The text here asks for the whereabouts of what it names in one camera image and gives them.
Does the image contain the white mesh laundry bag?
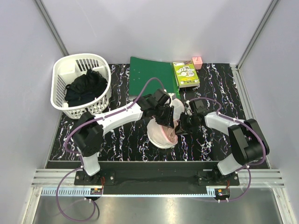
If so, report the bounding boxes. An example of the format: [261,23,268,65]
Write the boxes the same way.
[147,93,185,149]

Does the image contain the black clothes in basket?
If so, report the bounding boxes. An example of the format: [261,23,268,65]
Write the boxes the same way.
[64,69,108,107]

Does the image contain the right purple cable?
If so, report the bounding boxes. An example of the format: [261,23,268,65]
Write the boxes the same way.
[186,97,267,203]

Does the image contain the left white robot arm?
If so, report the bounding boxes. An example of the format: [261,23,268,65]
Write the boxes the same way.
[67,89,176,185]

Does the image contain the black marbled table mat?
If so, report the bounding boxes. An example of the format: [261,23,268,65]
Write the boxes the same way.
[48,63,246,164]

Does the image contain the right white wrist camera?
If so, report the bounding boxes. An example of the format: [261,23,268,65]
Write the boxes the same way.
[184,100,192,115]

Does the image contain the beige pink bra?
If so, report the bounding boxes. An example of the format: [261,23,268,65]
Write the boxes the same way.
[162,126,178,145]

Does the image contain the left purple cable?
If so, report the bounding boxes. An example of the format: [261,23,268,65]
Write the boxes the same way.
[55,77,167,222]

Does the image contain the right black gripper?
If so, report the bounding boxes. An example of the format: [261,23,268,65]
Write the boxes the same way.
[173,112,197,135]

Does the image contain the green book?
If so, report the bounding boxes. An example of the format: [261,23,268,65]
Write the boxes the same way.
[172,61,200,89]

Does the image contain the green folder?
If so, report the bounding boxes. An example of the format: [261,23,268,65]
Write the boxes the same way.
[128,56,180,101]

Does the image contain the purple cable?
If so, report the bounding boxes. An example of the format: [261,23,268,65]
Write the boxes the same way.
[55,77,167,222]
[186,97,267,203]

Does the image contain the white plastic laundry basket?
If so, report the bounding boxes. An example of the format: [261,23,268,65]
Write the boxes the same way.
[50,53,111,119]

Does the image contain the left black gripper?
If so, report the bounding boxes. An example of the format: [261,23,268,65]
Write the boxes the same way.
[153,104,174,129]

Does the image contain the pink small box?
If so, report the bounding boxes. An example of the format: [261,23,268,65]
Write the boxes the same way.
[192,56,203,70]

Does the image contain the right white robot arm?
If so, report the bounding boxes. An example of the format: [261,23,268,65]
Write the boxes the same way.
[175,97,270,185]

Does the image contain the black mounting base plate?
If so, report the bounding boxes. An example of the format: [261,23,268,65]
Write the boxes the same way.
[74,161,240,196]

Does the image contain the white cable duct rail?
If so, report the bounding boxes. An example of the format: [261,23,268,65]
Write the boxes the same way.
[41,187,103,197]

